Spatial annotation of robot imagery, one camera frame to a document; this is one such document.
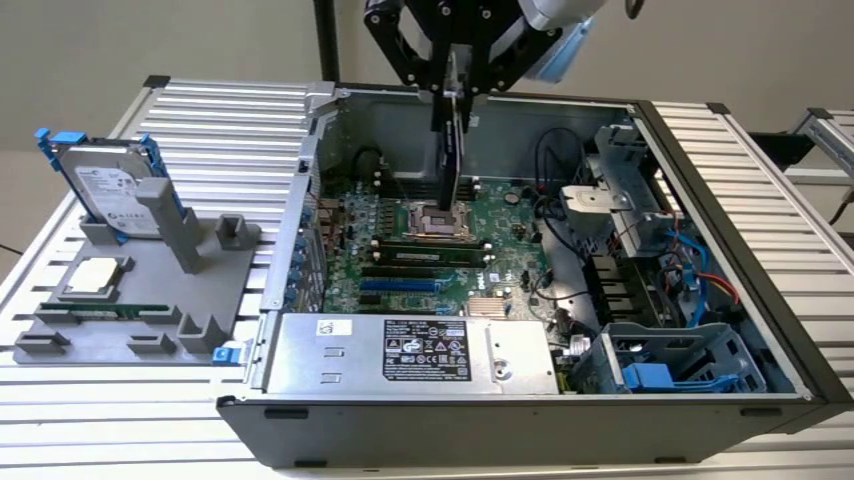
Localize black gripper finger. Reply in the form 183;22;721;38
363;0;462;132
461;0;566;127

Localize green black graphics card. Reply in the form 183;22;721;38
430;43;477;214

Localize RAM slot white clips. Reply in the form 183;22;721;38
383;174;481;183
383;185;482;194

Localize metal socket cover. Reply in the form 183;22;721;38
410;200;469;235

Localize CPU socket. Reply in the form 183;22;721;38
406;198;470;237

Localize black stand pole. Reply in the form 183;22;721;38
311;0;343;84

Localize green motherboard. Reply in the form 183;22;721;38
319;174;553;319

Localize metal IO port block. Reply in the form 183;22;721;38
318;197;343;239

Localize silver drive cage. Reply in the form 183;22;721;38
558;123;680;259

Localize black expansion slot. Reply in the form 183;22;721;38
363;266;442;281

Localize blue expansion slot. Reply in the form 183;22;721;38
359;279;440;295

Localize silver chipset heatsink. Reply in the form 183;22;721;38
466;298;513;319

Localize silver power supply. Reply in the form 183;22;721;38
263;312;562;396

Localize hard disk blue carrier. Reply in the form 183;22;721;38
31;127;186;247

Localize grey disk bay cage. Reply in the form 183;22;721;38
573;322;769;396

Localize grey parts rack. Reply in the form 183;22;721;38
13;178;266;369

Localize blue disk bay latch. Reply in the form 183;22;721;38
624;362;742;394

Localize silver CPU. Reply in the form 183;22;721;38
70;258;126;291

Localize green RAM stick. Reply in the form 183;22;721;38
41;301;173;321

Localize black silver PC case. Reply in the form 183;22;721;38
217;82;853;471

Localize long black looped wire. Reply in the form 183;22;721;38
533;126;586;201

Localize black rail bracket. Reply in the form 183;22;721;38
745;130;817;169

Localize blue data wire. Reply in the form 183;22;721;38
657;224;713;326

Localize red wire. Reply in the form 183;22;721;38
697;269;744;306

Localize aluminium frame rail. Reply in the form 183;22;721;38
784;107;854;189

